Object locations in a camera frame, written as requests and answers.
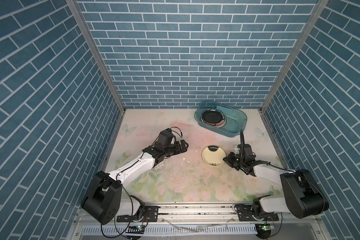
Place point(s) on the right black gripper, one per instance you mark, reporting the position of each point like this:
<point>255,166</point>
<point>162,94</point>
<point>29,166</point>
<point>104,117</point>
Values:
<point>228,158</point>

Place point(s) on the cream plate black flower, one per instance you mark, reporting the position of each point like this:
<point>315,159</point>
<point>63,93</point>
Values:
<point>213,156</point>

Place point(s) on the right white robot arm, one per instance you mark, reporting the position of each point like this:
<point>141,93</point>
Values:
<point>302,197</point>

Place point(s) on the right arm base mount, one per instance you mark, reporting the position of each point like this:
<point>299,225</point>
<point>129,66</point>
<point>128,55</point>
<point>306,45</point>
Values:
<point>248,213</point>

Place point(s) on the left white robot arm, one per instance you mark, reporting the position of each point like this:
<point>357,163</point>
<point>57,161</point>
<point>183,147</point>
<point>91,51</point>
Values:
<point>107,198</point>

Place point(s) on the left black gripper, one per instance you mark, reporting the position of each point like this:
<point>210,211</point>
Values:
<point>178,150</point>

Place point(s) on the black round plate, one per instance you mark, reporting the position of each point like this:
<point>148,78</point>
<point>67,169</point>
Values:
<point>212,112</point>

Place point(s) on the translucent teal plastic bin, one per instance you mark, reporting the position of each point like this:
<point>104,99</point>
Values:
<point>236,120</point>

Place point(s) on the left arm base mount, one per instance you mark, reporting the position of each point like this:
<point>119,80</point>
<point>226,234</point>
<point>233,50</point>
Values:
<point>146,214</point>

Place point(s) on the aluminium front rail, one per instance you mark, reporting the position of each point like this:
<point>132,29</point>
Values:
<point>215,220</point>

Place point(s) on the green rim HAO SHI plate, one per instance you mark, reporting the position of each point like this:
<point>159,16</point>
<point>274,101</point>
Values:
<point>214,121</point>

